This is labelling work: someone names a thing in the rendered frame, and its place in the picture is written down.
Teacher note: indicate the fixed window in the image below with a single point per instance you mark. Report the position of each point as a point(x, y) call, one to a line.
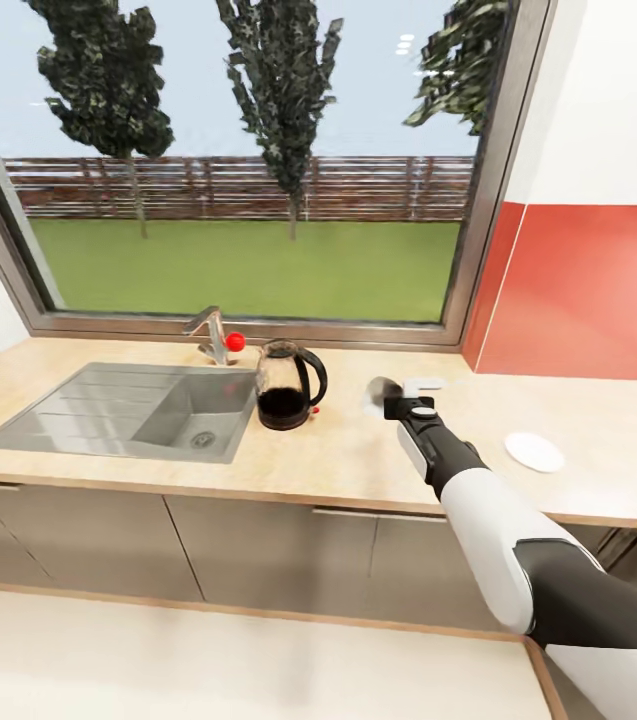
point(329, 172)

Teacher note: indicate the saucer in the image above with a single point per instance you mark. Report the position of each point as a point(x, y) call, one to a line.
point(534, 452)

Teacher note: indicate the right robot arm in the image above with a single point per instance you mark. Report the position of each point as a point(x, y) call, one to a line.
point(534, 576)

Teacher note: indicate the drop in sink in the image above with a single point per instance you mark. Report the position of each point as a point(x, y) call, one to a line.
point(143, 411)

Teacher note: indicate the paper coffee filter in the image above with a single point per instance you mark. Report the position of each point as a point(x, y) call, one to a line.
point(373, 399)

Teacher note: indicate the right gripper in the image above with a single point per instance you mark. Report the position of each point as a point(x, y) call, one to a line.
point(394, 405)

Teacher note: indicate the electric kettle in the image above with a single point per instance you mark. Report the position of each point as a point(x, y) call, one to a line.
point(282, 384)

